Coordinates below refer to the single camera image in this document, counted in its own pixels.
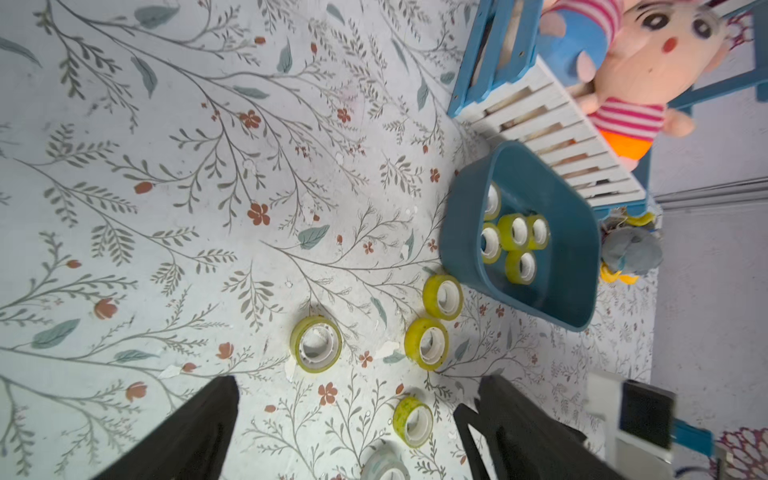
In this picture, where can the white blue toy crib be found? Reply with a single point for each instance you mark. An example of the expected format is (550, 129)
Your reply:
(505, 91)

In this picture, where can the pale tape roll bottom left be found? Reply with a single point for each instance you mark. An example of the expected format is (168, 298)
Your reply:
(385, 464)

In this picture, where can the plush doll orange shorts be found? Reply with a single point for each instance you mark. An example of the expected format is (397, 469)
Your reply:
(660, 51)

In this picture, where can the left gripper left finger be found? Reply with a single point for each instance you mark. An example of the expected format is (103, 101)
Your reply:
(192, 443)

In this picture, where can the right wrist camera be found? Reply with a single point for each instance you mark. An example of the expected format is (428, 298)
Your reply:
(641, 427)

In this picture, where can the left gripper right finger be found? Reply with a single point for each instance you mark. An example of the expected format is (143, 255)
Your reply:
(526, 443)

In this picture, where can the plush doll blue shorts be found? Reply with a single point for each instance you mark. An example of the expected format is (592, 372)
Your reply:
(574, 37)

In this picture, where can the tape roll nearest box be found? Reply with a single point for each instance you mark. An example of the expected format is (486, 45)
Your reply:
(443, 297)

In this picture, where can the grey plush keychain toy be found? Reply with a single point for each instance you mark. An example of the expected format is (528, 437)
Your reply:
(630, 247)

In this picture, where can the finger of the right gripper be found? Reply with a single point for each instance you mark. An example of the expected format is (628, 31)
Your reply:
(466, 419)

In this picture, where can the teal plastic storage box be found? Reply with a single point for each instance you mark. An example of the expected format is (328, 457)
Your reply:
(564, 291)

